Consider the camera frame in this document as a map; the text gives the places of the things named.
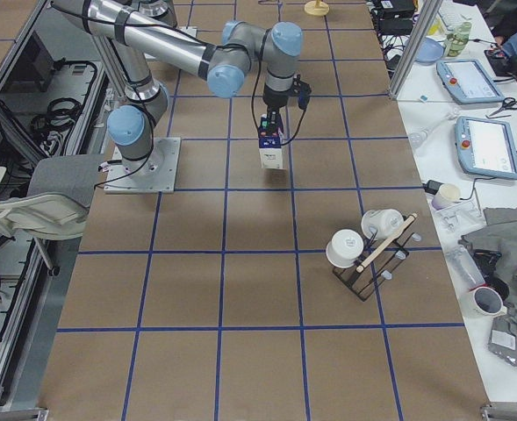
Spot black gripper at carton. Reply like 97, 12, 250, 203
262, 74, 312, 137

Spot blue white milk carton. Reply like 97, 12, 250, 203
257, 114, 285, 170

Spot silver robot arm holding carton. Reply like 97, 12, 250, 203
52, 1, 311, 170

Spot white cup on rack front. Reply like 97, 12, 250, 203
326, 229, 364, 268

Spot white cup on rack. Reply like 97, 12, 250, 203
361, 209, 404, 240
326, 229, 364, 268

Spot white cup on rack rear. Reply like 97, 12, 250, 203
361, 209, 404, 240

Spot small white purple cup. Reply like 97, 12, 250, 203
431, 183, 461, 211

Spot blue bowl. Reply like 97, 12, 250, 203
415, 37, 444, 65

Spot teach pendant far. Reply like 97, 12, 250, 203
435, 59, 505, 104

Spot teach pendant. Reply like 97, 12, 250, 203
455, 116, 517, 180
435, 59, 505, 104

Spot green glass jar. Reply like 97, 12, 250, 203
444, 21, 472, 58

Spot teach pendant near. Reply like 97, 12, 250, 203
455, 116, 517, 180

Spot grey white office chair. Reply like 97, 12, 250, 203
0, 153, 104, 276

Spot black scissors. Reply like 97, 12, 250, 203
486, 96, 517, 118

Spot grey cloth pile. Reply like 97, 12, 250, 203
460, 208, 517, 367

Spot white mug red rim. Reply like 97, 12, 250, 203
471, 286, 507, 318

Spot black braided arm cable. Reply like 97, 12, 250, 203
249, 25, 307, 146

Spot metal base plate near carton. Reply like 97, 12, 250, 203
103, 137, 181, 194

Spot wooden rack handle bar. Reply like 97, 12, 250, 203
355, 213, 418, 274

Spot black wire cup rack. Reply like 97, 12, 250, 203
332, 232, 410, 302

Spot aluminium frame post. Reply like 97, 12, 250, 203
389, 0, 442, 100

